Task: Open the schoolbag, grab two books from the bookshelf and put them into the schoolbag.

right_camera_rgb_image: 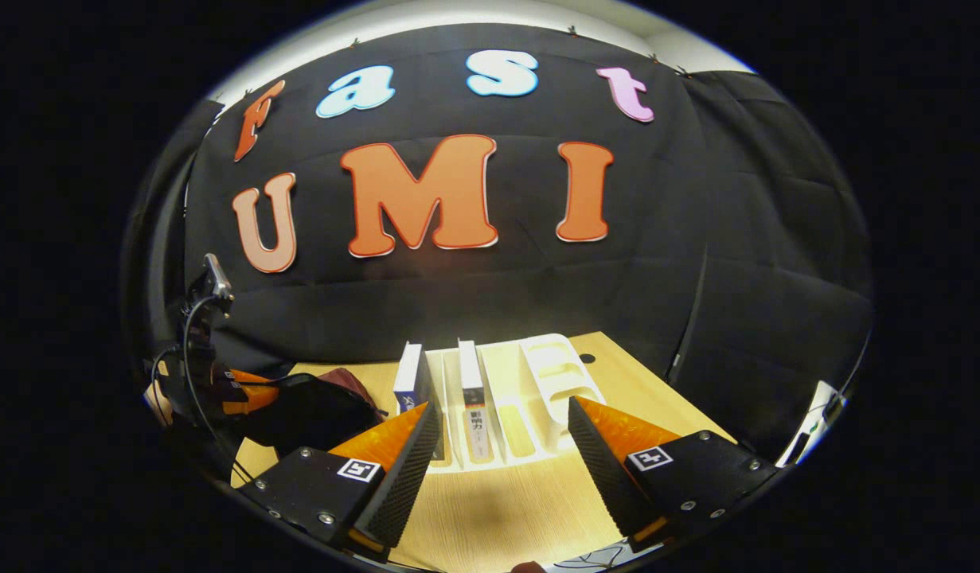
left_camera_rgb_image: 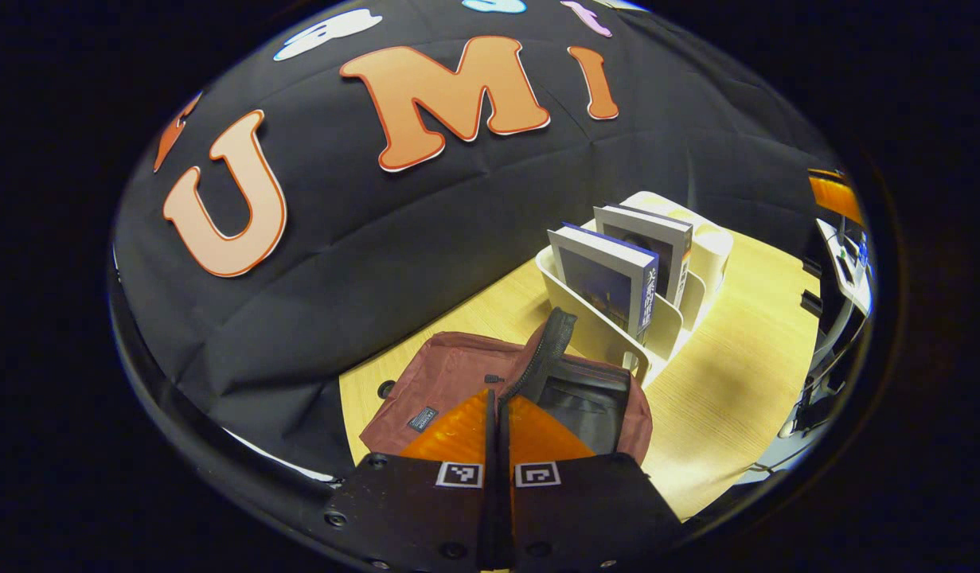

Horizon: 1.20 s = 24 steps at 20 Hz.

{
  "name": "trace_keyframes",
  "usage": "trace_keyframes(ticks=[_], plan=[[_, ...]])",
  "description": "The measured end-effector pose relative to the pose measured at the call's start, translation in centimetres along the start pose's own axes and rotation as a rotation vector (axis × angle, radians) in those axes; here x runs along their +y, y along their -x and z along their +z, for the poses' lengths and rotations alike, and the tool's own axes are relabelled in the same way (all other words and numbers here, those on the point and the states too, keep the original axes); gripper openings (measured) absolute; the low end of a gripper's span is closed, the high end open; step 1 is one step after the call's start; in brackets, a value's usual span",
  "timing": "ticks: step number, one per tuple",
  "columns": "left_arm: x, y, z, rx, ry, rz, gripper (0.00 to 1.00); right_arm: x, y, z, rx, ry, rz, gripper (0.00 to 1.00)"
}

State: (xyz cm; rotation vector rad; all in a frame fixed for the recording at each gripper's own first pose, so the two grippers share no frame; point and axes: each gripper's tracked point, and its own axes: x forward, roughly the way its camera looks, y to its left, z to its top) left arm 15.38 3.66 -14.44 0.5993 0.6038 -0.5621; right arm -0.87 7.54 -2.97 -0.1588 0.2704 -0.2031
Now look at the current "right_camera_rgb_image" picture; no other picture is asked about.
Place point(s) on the white side desk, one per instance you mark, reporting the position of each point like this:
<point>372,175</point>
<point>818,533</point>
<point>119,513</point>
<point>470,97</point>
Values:
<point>812,418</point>

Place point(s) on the black backdrop cloth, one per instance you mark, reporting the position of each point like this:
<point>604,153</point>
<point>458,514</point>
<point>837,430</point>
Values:
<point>458,294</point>

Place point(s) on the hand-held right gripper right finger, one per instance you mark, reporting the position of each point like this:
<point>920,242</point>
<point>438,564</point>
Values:
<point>601,469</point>

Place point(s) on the plain black side cloth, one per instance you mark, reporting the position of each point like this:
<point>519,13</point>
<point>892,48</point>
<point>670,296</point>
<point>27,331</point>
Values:
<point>159,239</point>
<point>776,278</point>

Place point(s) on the white bookshelf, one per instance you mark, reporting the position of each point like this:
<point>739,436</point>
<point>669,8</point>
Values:
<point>553,374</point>

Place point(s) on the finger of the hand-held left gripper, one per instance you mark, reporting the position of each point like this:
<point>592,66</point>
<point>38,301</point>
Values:
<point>251,391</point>

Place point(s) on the portrait cover book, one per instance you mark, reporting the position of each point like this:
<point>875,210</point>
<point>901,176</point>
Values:
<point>472,382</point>

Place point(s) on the blue cover book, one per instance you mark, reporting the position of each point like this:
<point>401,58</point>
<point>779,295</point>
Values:
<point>411,374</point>

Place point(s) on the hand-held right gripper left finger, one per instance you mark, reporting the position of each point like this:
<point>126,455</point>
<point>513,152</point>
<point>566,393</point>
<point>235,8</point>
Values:
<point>402,477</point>

